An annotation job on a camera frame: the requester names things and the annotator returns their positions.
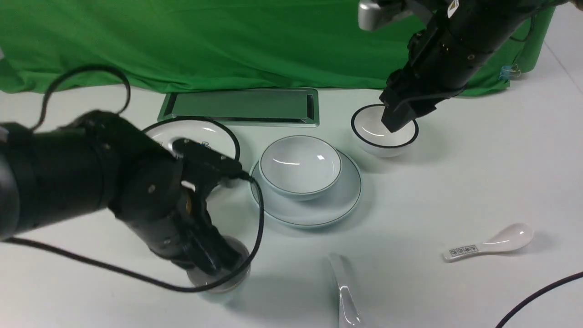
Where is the green backdrop cloth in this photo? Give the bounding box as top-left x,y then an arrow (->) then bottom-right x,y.
0,0 -> 557,97

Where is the metal table cable hatch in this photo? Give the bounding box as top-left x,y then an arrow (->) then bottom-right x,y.
158,88 -> 319,127

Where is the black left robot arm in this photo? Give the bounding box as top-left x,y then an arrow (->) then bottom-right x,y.
1,111 -> 242,276

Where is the white spoon with label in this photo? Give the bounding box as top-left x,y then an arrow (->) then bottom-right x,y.
442,223 -> 535,263

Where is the pale celadon bowl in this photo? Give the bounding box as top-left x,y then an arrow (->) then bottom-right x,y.
257,135 -> 343,200

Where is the white bowl black rim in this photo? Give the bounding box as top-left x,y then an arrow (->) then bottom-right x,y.
350,104 -> 420,158

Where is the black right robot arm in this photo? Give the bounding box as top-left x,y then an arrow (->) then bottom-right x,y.
380,0 -> 564,133

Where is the pale celadon spoon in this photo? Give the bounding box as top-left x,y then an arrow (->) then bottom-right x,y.
327,253 -> 366,328

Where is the black cable bottom right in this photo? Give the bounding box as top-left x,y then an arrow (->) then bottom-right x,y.
496,272 -> 583,328

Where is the pale celadon cup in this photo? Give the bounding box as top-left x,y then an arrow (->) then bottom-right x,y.
187,236 -> 251,298

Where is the blue binder clip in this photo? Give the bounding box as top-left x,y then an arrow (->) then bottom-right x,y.
498,64 -> 522,81

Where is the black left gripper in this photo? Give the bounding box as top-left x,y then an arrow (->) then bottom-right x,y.
111,138 -> 242,275

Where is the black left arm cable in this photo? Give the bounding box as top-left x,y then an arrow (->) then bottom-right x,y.
0,65 -> 266,292

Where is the white plate with cartoon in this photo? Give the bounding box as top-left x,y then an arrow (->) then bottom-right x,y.
143,118 -> 241,160

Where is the pale celadon plate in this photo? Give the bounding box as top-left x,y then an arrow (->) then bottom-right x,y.
251,151 -> 364,229

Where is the silver camera on right wrist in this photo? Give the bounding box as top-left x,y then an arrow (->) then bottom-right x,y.
358,0 -> 412,31

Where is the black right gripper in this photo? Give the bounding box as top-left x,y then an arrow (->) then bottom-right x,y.
379,69 -> 456,133

